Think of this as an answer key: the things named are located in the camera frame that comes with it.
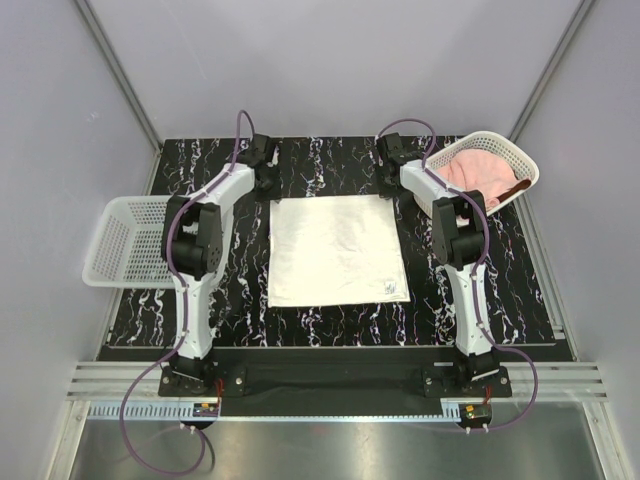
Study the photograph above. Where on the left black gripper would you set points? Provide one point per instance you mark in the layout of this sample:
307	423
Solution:
274	192

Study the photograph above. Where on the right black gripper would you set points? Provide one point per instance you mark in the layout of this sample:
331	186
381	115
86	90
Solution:
384	192

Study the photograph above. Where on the pink towel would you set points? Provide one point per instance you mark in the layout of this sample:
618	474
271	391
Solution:
475	169

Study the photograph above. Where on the white towel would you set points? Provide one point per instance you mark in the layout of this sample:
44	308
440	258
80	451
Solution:
334	250

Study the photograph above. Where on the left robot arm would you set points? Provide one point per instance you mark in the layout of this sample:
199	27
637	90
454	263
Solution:
196	242

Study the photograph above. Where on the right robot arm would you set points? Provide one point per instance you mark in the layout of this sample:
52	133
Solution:
460	242

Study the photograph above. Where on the right white plastic basket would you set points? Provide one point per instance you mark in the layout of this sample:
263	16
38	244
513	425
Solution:
522	164

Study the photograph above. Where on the white plastic basket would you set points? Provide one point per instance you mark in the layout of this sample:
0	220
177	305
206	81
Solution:
125	252
522	164

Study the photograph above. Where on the brown towel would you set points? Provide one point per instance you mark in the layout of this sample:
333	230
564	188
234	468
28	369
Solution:
521	186

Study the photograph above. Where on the left white plastic basket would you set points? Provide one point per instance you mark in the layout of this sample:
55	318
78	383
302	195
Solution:
125	252

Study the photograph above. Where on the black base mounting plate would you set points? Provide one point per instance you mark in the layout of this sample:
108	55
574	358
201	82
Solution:
434	372

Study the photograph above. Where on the left small circuit board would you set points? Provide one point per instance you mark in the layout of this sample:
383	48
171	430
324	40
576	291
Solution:
206	410

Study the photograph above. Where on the small circuit board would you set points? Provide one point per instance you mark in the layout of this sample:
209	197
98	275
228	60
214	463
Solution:
206	410
478	411

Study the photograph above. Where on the right small circuit board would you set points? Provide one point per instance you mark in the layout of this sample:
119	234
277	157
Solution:
478	411

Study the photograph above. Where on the right aluminium frame post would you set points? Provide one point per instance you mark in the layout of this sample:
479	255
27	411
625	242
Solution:
572	29

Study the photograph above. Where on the aluminium frame post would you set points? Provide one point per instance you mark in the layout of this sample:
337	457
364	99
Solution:
572	29
117	71

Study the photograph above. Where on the left aluminium frame post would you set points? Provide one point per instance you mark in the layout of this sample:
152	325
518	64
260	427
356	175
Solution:
117	71

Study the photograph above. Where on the white slotted cable duct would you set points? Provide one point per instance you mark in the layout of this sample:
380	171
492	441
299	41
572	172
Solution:
108	410

